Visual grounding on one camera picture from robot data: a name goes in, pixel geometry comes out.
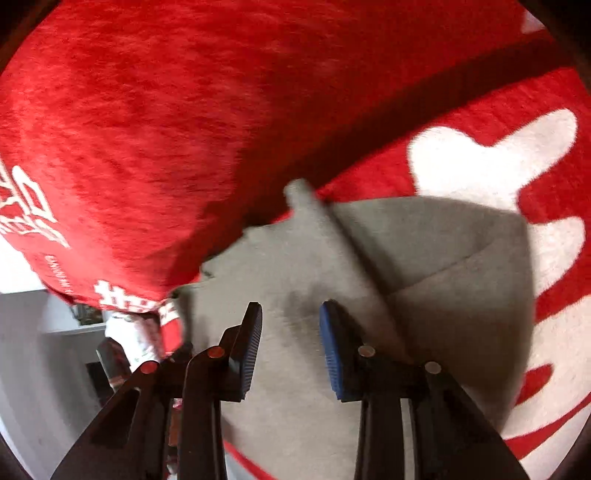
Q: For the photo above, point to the grey shelf unit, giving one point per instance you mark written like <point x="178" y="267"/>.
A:
<point x="32" y="360"/>

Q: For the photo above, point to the red printed sofa backrest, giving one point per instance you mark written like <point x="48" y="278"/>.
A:
<point x="138" y="115"/>

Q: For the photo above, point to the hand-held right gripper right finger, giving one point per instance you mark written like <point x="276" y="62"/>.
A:
<point x="333" y="350"/>

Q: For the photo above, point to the white patterned cloth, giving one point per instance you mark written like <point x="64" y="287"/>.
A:
<point x="134" y="337"/>

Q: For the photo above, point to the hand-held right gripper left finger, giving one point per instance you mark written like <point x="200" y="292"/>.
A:
<point x="250" y="350"/>

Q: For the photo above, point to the red printed blanket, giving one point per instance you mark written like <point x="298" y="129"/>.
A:
<point x="369" y="161"/>

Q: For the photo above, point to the grey knit garment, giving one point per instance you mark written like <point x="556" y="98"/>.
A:
<point x="300" y="258"/>

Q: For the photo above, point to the small potted plant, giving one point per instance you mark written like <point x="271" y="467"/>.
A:
<point x="86" y="314"/>

